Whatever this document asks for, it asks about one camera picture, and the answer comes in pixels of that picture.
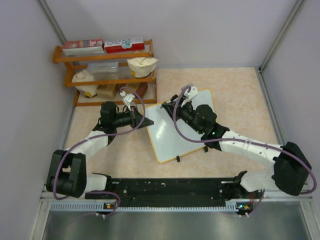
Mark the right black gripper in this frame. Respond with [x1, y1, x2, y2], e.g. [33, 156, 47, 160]
[163, 96, 204, 135]

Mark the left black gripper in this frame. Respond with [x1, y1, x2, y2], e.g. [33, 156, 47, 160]
[112, 106, 153, 130]

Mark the yellow framed whiteboard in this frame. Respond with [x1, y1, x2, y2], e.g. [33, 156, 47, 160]
[145, 88, 220, 164]

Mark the white black marker pen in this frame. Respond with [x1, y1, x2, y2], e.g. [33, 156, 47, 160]
[170, 94, 179, 102]

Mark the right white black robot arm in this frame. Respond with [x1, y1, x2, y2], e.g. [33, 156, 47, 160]
[161, 100, 312, 198]

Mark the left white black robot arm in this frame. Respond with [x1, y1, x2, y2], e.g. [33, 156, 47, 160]
[45, 101, 154, 199]

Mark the black drink can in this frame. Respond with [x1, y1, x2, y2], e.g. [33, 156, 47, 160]
[129, 105, 137, 112]

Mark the reddish brown packet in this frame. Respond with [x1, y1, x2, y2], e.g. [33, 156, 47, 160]
[118, 82, 149, 100]

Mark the cream paper bag right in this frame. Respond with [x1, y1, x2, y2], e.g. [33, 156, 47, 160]
[127, 57, 158, 78]

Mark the tan brown box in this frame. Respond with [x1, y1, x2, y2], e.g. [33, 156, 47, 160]
[96, 84, 118, 100]

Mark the wooden three tier shelf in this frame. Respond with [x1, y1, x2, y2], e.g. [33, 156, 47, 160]
[51, 39, 158, 104]

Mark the white flour bag left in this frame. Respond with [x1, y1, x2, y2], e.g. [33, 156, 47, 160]
[72, 69, 99, 99]

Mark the clear plastic container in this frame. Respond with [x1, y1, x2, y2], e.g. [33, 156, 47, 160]
[86, 62, 120, 81]

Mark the red white box right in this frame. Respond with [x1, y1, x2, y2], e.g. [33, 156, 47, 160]
[104, 38, 145, 54]

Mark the red white box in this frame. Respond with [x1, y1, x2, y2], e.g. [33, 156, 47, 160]
[62, 38, 105, 56]
[104, 38, 145, 54]

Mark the red white box left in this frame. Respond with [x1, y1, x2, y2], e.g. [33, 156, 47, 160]
[62, 38, 105, 56]

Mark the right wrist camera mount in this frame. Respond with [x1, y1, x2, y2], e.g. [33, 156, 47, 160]
[181, 83, 198, 107]

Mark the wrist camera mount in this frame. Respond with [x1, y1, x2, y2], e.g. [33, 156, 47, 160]
[120, 90, 135, 110]
[181, 83, 198, 107]

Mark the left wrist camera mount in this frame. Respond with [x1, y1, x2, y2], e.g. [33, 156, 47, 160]
[120, 90, 135, 110]

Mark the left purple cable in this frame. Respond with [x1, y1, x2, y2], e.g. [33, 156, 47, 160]
[53, 86, 146, 217]

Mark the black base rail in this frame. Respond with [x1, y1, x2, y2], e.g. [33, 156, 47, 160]
[84, 177, 253, 208]

